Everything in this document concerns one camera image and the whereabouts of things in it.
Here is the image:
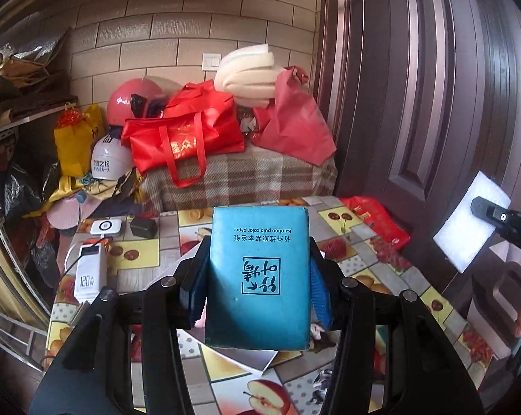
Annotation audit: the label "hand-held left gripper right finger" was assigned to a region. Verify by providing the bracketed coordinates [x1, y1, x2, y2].
[307, 238, 486, 415]

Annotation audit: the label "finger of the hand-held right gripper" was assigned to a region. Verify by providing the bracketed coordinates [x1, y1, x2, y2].
[471, 196, 510, 226]

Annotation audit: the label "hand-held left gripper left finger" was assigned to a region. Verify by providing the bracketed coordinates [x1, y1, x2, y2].
[29, 237, 213, 415]

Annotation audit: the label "white foam block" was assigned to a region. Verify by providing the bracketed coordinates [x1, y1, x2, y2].
[433, 172, 512, 274]

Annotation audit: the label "blue tissue pack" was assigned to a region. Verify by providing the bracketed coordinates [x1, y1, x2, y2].
[204, 206, 310, 351]

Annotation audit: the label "fruit print tablecloth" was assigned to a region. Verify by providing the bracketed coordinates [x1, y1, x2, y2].
[44, 196, 503, 415]

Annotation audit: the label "black charger adapter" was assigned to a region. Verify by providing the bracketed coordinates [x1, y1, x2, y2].
[130, 216, 158, 239]

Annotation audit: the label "red plastic bag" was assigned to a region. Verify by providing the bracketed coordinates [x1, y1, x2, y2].
[340, 196, 411, 250]

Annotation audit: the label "white power bank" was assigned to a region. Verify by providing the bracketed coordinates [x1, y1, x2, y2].
[74, 244, 110, 304]

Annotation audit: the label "plaid blanket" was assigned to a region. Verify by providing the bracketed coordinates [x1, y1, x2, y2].
[138, 142, 337, 213]

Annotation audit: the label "dark brown door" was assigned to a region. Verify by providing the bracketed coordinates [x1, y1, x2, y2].
[316, 0, 521, 398]

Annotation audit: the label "pink sun hat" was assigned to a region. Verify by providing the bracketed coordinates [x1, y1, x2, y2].
[46, 194, 85, 231]

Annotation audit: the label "white helmet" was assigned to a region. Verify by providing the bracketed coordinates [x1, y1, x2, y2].
[91, 135, 136, 181]

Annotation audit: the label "red tote bag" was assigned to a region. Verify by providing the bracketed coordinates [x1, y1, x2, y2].
[121, 81, 246, 187]

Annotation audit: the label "red non-woven bag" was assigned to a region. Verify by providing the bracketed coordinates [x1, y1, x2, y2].
[252, 66, 337, 166]

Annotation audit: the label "yellow bag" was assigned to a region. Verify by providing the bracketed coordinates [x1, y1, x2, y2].
[54, 104, 108, 178]

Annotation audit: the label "black plastic bag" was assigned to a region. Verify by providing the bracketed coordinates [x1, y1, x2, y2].
[0, 160, 59, 219]

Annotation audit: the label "pink helmet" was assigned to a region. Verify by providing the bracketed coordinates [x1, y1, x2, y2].
[107, 77, 187, 128]

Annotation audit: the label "cream foam stack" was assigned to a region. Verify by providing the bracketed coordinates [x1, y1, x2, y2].
[214, 44, 287, 109]

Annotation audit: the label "brown cardboard sheets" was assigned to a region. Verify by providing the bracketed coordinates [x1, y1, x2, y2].
[0, 58, 77, 122]

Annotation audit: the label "silver foil sheet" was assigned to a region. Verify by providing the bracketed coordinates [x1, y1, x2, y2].
[0, 37, 71, 79]

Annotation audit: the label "white wireless charger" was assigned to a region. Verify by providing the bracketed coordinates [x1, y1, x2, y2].
[90, 219, 123, 238]

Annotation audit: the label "black cable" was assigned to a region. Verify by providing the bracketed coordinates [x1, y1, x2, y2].
[59, 236, 105, 277]

